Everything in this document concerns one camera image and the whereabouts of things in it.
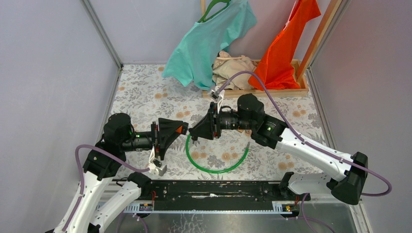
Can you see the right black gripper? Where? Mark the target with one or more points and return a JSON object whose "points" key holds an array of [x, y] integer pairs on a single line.
{"points": [[204, 129]]}

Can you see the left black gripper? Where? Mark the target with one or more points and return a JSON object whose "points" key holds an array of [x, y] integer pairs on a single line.
{"points": [[161, 139]]}

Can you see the green cable lock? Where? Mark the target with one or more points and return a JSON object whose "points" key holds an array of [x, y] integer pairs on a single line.
{"points": [[202, 155]]}

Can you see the orange black small padlock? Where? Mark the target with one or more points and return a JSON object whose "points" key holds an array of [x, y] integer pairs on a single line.
{"points": [[180, 130]]}

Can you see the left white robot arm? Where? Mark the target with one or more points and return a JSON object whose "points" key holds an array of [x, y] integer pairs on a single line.
{"points": [[119, 145]]}

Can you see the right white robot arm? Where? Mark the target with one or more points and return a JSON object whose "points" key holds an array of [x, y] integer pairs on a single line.
{"points": [[342, 175]]}

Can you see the floral table mat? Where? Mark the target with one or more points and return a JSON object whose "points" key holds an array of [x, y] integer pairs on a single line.
{"points": [[146, 96]]}

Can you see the beige crumpled cloth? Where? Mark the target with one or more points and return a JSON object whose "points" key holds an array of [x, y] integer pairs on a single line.
{"points": [[225, 66]]}

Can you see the teal shirt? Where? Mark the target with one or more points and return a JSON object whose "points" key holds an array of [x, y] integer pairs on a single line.
{"points": [[192, 59]]}

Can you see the orange shirt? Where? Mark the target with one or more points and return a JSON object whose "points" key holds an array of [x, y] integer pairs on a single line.
{"points": [[275, 69]]}

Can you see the green clothes hanger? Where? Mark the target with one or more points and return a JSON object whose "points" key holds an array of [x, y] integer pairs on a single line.
{"points": [[212, 9]]}

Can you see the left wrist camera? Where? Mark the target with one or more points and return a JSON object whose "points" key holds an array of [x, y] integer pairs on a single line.
{"points": [[155, 166]]}

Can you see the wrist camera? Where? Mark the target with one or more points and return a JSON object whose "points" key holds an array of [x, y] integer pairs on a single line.
{"points": [[217, 95], [155, 166]]}

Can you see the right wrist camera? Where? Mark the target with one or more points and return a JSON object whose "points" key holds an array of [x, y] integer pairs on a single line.
{"points": [[217, 95]]}

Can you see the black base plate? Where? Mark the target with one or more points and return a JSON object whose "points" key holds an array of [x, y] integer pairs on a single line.
{"points": [[216, 195]]}

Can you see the white slotted cable duct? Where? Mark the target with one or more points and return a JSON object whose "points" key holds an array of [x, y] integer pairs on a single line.
{"points": [[274, 208]]}

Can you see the wooden tray frame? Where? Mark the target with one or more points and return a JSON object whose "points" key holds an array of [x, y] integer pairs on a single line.
{"points": [[302, 81]]}

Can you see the wooden post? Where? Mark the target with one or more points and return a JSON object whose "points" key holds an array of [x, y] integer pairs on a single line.
{"points": [[317, 38]]}

